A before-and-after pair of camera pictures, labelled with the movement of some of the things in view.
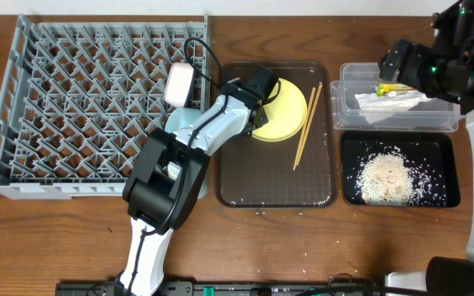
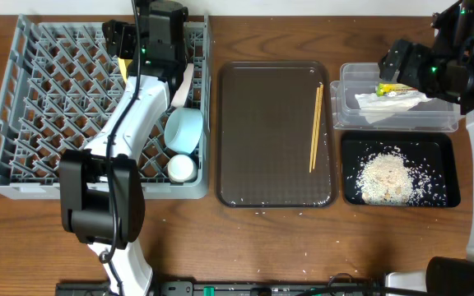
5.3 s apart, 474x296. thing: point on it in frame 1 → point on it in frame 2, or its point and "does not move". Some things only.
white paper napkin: [374, 108] does not move
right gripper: [417, 55] does not move
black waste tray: [433, 159] does not move
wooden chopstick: [307, 117] → [313, 128]
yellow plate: [286, 115] → [124, 63]
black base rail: [230, 289] does not move
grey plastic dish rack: [75, 97] does not move
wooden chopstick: [318, 94] → [316, 140]
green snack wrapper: [383, 89] does not move
